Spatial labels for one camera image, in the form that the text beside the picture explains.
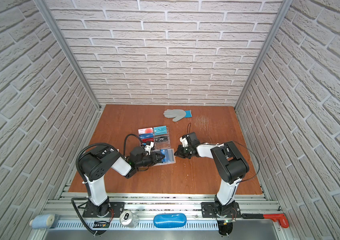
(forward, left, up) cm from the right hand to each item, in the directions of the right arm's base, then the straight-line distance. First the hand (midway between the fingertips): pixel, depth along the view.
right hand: (174, 153), depth 94 cm
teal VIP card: (+13, +8, +8) cm, 17 cm away
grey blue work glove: (+33, -6, +1) cm, 34 cm away
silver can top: (-35, +22, +13) cm, 43 cm away
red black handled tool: (-39, -48, +1) cm, 62 cm away
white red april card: (+13, +18, +9) cm, 24 cm away
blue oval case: (-36, +5, +3) cm, 36 cm away
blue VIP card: (+10, +18, +7) cm, 21 cm away
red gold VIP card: (+9, +16, +4) cm, 19 cm away
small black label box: (-34, +40, -3) cm, 52 cm away
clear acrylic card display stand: (+6, +8, +1) cm, 10 cm away
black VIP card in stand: (+8, +8, +5) cm, 13 cm away
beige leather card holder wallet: (-1, +3, +1) cm, 3 cm away
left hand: (-3, +6, +3) cm, 7 cm away
